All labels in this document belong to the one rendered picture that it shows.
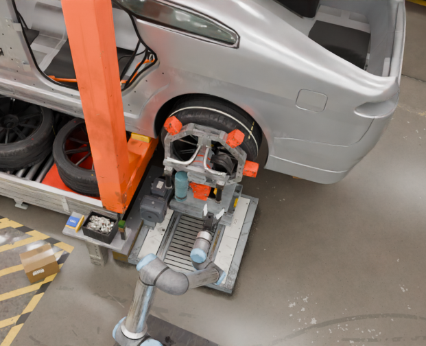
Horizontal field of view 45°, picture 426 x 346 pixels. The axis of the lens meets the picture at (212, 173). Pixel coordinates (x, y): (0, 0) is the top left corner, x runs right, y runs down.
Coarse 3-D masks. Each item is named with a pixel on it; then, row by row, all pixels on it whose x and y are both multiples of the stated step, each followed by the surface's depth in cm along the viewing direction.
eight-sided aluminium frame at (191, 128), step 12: (168, 132) 338; (180, 132) 326; (192, 132) 322; (204, 132) 320; (216, 132) 322; (168, 144) 338; (168, 156) 349; (240, 156) 327; (240, 168) 338; (216, 180) 361; (228, 180) 351; (240, 180) 346
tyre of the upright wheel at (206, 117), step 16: (192, 96) 336; (208, 96) 332; (176, 112) 334; (192, 112) 325; (208, 112) 323; (224, 112) 325; (240, 112) 330; (224, 128) 323; (240, 128) 325; (256, 128) 338; (240, 144) 331; (256, 144) 337
